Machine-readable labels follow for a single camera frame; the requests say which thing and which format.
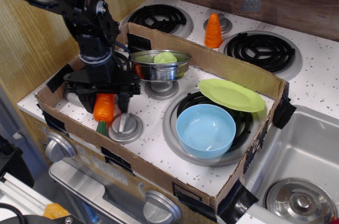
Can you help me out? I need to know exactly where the back silver stovetop knob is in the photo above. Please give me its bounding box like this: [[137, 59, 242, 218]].
[[218, 13, 233, 35]]

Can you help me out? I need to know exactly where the front silver stovetop knob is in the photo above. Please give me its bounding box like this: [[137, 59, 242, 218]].
[[108, 113, 144, 145]]

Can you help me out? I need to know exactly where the back right coil burner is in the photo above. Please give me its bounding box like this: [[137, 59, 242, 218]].
[[218, 31, 303, 81]]

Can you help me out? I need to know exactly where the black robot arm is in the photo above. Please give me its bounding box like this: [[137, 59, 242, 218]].
[[24, 0, 140, 113]]

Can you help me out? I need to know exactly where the yellow sponge piece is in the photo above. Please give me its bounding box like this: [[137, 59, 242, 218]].
[[42, 203, 69, 220]]

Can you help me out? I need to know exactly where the orange toy carrot green stem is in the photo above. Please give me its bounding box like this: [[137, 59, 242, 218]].
[[93, 94, 114, 136]]

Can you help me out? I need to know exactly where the right silver oven knob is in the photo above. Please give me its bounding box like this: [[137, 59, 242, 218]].
[[143, 190, 182, 224]]

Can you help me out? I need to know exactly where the green plastic plate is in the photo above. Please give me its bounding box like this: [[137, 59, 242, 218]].
[[198, 79, 266, 113]]

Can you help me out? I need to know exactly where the steel pot lid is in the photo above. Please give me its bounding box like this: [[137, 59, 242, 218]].
[[264, 178, 338, 223]]

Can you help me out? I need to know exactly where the green toy food piece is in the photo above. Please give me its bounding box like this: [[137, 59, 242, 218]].
[[154, 51, 177, 64]]

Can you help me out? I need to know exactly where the silver oven knob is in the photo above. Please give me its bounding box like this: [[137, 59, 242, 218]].
[[45, 132, 77, 163], [143, 190, 182, 224]]

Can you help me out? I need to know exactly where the silver oven door handle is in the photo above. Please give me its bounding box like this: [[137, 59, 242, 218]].
[[49, 160, 139, 223]]

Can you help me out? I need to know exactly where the light blue plastic bowl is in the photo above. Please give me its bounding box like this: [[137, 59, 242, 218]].
[[176, 104, 236, 159]]

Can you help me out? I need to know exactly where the front left coil burner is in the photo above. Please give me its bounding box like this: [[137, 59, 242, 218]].
[[64, 50, 128, 107]]

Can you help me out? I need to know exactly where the black cable loop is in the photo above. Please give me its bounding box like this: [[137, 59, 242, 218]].
[[0, 202, 27, 224]]

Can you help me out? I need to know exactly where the left silver oven knob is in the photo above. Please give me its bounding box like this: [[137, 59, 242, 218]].
[[45, 132, 77, 163]]

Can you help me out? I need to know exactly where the back left coil burner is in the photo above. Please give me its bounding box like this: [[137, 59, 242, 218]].
[[122, 4, 194, 39]]

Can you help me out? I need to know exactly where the silver stovetop knob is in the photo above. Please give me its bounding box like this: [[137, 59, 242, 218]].
[[108, 113, 144, 145], [218, 13, 233, 35], [145, 81, 179, 101]]

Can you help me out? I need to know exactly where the small steel pot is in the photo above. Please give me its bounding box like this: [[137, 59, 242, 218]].
[[131, 50, 192, 82]]

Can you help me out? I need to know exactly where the orange carrot top piece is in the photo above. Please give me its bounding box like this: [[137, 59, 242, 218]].
[[204, 13, 222, 48]]

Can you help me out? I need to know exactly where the middle silver stovetop knob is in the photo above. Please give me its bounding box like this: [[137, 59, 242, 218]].
[[145, 81, 179, 101]]

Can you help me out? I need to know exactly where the silver sink basin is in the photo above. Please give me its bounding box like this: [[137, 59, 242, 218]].
[[240, 106, 338, 223]]

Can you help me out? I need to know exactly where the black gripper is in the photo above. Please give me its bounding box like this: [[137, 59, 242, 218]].
[[64, 56, 140, 113]]

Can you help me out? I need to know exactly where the brown cardboard fence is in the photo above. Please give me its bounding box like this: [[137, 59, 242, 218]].
[[36, 23, 290, 223]]

